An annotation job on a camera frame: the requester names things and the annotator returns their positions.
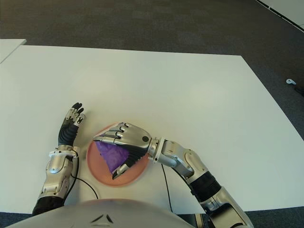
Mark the grey robot torso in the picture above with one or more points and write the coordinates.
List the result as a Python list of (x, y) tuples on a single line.
[(99, 213)]

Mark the white controller on floor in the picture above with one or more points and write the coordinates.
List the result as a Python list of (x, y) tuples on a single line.
[(290, 81)]

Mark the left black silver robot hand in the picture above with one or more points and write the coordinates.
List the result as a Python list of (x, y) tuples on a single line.
[(67, 135)]

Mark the purple tissue paper pack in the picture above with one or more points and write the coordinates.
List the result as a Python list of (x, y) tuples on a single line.
[(112, 154)]

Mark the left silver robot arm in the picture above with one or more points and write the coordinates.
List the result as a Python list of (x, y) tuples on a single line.
[(54, 166)]

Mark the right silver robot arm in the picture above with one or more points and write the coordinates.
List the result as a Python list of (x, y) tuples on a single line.
[(190, 161)]

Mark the white side table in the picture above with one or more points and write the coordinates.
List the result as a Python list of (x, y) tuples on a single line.
[(9, 47)]

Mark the pink round plate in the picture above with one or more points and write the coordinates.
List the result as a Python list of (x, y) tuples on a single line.
[(97, 164)]

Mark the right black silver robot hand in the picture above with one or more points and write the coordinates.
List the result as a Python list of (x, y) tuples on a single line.
[(135, 139)]

